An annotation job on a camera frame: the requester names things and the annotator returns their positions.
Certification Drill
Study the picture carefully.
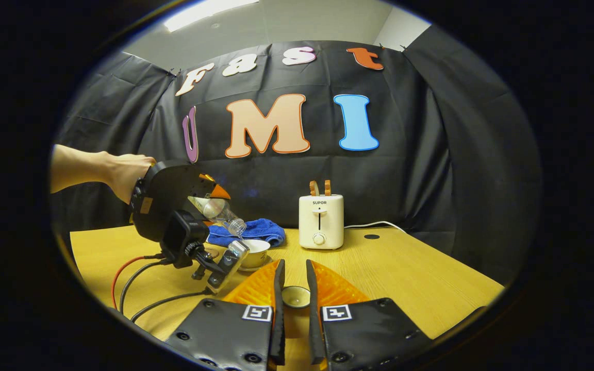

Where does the black backdrop cloth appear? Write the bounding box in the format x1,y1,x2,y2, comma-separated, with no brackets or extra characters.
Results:
49,26,542,286

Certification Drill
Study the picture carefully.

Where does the yellow ceramic teacup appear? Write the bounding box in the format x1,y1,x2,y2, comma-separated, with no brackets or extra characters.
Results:
238,239,271,268

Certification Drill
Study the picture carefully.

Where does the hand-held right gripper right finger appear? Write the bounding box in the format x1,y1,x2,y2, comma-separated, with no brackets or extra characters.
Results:
306,259,434,371

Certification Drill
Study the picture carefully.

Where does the white toaster cable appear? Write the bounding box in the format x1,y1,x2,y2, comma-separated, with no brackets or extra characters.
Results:
343,221,407,233

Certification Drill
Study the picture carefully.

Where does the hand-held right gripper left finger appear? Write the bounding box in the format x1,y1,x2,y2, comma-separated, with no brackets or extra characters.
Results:
166,259,286,371

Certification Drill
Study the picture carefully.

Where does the clear glass water bottle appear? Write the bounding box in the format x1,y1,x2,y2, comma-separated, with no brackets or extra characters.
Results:
188,196,247,238

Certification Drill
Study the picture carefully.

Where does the black cable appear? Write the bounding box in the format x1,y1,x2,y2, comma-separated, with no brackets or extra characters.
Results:
120,260,174,315
131,290,211,323

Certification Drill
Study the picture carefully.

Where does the red cable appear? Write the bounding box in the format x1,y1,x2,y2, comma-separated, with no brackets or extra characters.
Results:
111,256,166,310

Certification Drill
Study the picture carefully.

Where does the blue towel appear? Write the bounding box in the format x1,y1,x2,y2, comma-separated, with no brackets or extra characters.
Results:
207,218,286,248

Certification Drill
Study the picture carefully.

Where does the white toaster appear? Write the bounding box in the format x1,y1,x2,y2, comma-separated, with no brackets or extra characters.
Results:
299,194,344,250

